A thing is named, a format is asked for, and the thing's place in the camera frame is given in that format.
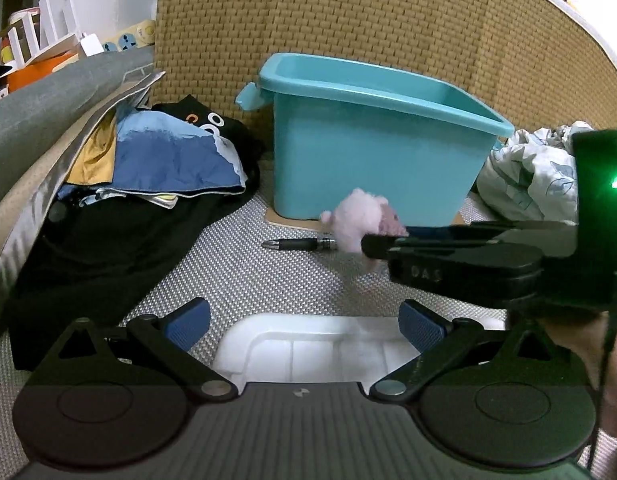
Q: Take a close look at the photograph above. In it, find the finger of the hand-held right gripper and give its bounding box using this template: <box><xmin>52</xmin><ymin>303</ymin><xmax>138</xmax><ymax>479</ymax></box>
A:
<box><xmin>360</xmin><ymin>232</ymin><xmax>545</xmax><ymax>303</ymax></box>
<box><xmin>403</xmin><ymin>221</ymin><xmax>580</xmax><ymax>244</ymax></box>

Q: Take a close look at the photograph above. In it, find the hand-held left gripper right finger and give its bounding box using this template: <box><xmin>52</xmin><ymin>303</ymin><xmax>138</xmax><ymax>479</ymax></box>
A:
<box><xmin>369</xmin><ymin>298</ymin><xmax>557</xmax><ymax>403</ymax></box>

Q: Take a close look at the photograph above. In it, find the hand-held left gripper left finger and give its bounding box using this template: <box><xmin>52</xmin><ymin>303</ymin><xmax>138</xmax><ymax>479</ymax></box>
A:
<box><xmin>57</xmin><ymin>297</ymin><xmax>239</xmax><ymax>403</ymax></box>

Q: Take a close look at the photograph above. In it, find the pink plush toy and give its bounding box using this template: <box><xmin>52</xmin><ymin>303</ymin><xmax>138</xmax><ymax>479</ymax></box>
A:
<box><xmin>319</xmin><ymin>188</ymin><xmax>410</xmax><ymax>274</ymax></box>

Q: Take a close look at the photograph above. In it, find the teal plastic bin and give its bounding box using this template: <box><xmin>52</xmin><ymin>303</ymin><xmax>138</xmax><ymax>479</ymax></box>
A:
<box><xmin>236</xmin><ymin>52</ymin><xmax>516</xmax><ymax>229</ymax></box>

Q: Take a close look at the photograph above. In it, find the white plastic container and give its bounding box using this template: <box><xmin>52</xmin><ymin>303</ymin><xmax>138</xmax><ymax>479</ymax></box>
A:
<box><xmin>211</xmin><ymin>313</ymin><xmax>425</xmax><ymax>397</ymax></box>

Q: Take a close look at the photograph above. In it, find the person's right hand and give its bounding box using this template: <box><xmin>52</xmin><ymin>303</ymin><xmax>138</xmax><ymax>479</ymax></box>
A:
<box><xmin>543</xmin><ymin>309</ymin><xmax>617</xmax><ymax>442</ymax></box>

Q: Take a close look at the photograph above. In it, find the white floral blanket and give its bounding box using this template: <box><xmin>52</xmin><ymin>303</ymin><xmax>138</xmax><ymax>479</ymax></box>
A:
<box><xmin>475</xmin><ymin>120</ymin><xmax>595</xmax><ymax>227</ymax></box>

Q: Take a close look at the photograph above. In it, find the grey woven mat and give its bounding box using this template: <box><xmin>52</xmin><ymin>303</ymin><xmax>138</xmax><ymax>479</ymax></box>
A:
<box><xmin>0</xmin><ymin>194</ymin><xmax>617</xmax><ymax>480</ymax></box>

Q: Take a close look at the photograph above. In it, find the black cloth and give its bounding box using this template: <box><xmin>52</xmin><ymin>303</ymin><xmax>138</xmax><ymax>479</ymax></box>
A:
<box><xmin>7</xmin><ymin>94</ymin><xmax>262</xmax><ymax>372</ymax></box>

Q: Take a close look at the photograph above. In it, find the black pen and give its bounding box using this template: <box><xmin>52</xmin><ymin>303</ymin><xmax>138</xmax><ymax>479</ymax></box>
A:
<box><xmin>262</xmin><ymin>236</ymin><xmax>340</xmax><ymax>254</ymax></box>

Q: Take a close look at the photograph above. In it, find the blue printed cloth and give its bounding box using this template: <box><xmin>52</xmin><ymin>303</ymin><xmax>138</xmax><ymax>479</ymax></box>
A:
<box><xmin>55</xmin><ymin>109</ymin><xmax>250</xmax><ymax>209</ymax></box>

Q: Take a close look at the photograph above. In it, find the yellow cloth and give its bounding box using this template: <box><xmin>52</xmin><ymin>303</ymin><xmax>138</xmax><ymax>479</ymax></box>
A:
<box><xmin>67</xmin><ymin>109</ymin><xmax>120</xmax><ymax>187</ymax></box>

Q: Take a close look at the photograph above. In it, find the silver grey folded mat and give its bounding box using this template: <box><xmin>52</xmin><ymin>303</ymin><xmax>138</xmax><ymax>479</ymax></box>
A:
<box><xmin>0</xmin><ymin>69</ymin><xmax>168</xmax><ymax>337</ymax></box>

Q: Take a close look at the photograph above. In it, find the grey bolster cushion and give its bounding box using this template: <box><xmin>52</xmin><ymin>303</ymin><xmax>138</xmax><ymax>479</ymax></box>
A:
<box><xmin>0</xmin><ymin>47</ymin><xmax>155</xmax><ymax>213</ymax></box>

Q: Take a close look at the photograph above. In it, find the tan woven headboard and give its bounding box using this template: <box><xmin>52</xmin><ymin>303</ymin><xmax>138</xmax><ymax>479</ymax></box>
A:
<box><xmin>153</xmin><ymin>0</ymin><xmax>617</xmax><ymax>202</ymax></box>

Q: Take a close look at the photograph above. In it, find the orange box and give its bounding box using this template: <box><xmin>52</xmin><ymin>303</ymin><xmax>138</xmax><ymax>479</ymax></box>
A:
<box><xmin>7</xmin><ymin>52</ymin><xmax>81</xmax><ymax>94</ymax></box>

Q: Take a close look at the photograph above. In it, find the yellow power strip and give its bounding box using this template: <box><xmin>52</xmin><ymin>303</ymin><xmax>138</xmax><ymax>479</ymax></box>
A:
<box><xmin>101</xmin><ymin>18</ymin><xmax>157</xmax><ymax>55</ymax></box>

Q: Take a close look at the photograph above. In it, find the white power adapter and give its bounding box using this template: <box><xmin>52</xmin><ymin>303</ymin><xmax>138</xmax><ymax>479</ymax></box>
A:
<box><xmin>78</xmin><ymin>33</ymin><xmax>104</xmax><ymax>57</ymax></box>

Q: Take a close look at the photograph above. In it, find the white slatted rack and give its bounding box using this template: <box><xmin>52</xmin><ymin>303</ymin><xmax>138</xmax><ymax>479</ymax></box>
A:
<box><xmin>6</xmin><ymin>6</ymin><xmax>80</xmax><ymax>69</ymax></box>

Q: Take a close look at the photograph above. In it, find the white curved bed rail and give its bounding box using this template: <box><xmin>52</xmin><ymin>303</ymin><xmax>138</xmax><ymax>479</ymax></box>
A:
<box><xmin>508</xmin><ymin>0</ymin><xmax>617</xmax><ymax>92</ymax></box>

